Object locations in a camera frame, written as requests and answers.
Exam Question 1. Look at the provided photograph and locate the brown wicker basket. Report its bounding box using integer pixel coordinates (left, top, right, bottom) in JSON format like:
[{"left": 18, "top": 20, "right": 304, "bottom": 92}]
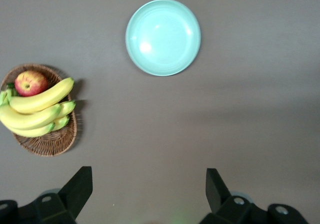
[{"left": 1, "top": 63, "right": 78, "bottom": 157}]

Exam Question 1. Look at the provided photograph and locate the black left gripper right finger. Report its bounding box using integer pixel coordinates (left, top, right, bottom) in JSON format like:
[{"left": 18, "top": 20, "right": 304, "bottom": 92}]
[{"left": 199, "top": 168, "right": 307, "bottom": 224}]

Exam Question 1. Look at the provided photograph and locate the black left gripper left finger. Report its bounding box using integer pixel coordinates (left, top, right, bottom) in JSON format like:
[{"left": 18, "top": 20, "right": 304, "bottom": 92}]
[{"left": 0, "top": 166, "right": 93, "bottom": 224}]

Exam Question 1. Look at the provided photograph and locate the light green round plate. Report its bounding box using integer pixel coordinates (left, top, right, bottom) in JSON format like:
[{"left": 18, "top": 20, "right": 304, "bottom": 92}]
[{"left": 125, "top": 0, "right": 202, "bottom": 77}]

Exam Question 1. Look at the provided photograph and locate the red yellow apple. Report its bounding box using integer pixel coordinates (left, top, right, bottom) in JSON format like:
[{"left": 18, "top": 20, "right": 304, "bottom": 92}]
[{"left": 14, "top": 70, "right": 49, "bottom": 97}]

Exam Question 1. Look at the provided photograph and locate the yellow banana bunch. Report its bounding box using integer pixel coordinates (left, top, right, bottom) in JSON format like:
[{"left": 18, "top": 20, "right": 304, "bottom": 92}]
[{"left": 0, "top": 77, "right": 77, "bottom": 138}]

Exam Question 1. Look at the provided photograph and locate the brown table mat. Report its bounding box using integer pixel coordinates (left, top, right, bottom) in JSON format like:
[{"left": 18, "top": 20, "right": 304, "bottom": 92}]
[{"left": 0, "top": 0, "right": 320, "bottom": 224}]

